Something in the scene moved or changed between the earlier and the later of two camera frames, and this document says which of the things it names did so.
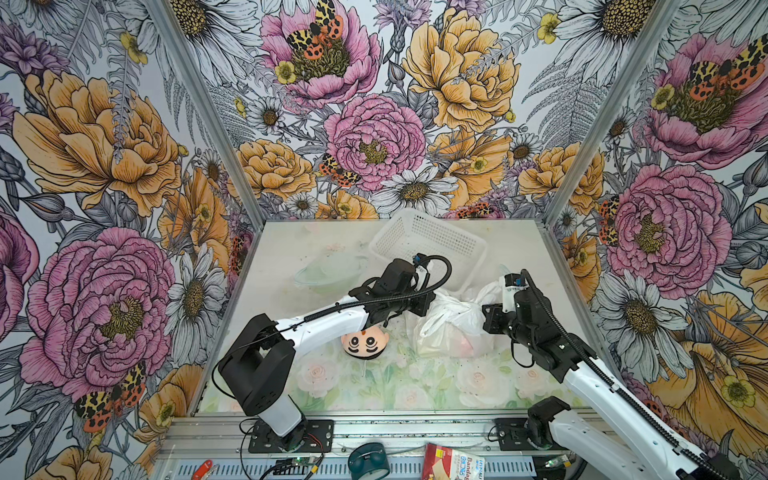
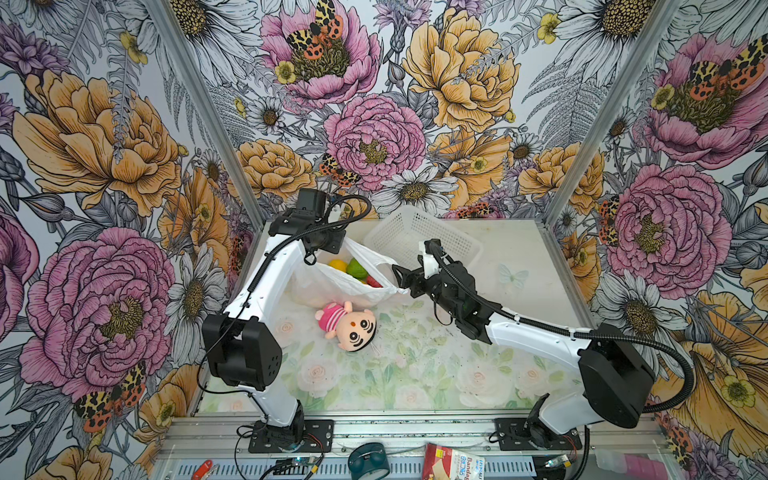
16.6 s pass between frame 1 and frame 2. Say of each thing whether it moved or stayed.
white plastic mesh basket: stayed
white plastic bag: moved
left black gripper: moved
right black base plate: stayed
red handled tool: stayed
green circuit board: stayed
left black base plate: stayed
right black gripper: moved
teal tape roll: stayed
